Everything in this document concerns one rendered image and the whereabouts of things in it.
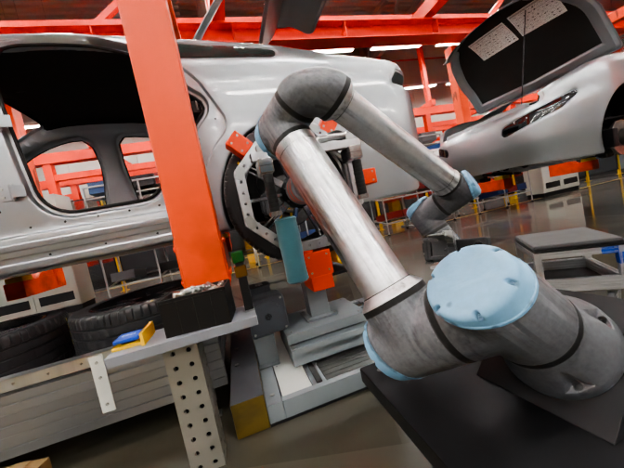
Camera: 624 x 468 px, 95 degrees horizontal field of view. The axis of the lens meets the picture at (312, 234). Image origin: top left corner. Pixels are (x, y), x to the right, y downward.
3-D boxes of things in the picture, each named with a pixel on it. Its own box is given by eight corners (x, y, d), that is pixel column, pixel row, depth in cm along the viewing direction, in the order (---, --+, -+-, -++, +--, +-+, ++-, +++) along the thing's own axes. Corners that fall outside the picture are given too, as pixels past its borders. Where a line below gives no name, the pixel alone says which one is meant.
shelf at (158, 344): (254, 310, 107) (253, 303, 107) (258, 324, 91) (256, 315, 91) (127, 346, 96) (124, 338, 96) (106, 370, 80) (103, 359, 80)
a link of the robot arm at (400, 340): (465, 381, 47) (264, 76, 68) (388, 400, 58) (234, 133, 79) (486, 342, 59) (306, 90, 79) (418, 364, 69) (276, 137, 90)
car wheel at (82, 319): (208, 305, 196) (201, 271, 194) (239, 326, 140) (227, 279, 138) (89, 344, 161) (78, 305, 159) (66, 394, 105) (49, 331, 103)
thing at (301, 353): (361, 314, 173) (358, 298, 172) (394, 334, 138) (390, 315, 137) (281, 340, 160) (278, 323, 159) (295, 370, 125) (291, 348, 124)
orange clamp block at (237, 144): (252, 148, 125) (234, 135, 123) (253, 142, 117) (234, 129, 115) (243, 161, 124) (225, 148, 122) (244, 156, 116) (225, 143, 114)
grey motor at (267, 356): (282, 331, 173) (270, 274, 171) (298, 360, 132) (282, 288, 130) (253, 340, 168) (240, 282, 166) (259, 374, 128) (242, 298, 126)
